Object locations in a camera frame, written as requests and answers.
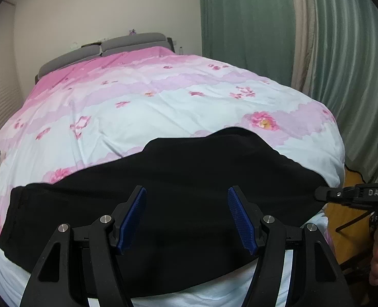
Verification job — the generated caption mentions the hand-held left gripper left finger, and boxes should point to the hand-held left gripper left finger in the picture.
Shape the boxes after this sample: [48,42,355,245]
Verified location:
[19,185,148,307]

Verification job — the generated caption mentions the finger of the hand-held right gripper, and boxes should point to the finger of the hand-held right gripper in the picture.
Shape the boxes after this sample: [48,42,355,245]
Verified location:
[315,184,361,204]

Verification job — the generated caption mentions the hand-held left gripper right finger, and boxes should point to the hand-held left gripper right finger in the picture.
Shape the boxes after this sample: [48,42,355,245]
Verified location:
[227,185,356,307]

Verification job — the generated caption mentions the black pants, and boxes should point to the black pants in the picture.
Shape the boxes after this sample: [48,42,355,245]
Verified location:
[0,127,329,295]

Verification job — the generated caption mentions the pink floral bed blanket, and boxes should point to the pink floral bed blanket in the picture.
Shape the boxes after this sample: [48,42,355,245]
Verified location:
[0,45,346,307]

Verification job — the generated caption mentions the grey padded headboard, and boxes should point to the grey padded headboard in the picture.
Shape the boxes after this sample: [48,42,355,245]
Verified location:
[35,32,176,85]

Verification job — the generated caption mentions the green curtain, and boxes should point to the green curtain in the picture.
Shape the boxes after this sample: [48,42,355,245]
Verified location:
[198,0,378,188]

